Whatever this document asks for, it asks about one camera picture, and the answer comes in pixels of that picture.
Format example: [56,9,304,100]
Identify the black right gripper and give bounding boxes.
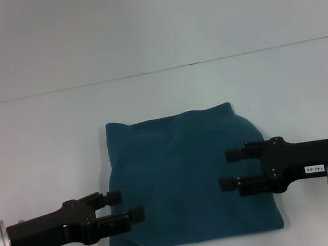
[214,129,328,203]

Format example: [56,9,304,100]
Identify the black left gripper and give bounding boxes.
[2,185,149,246]

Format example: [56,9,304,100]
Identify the teal t-shirt with FREE print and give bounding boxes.
[92,96,287,246]

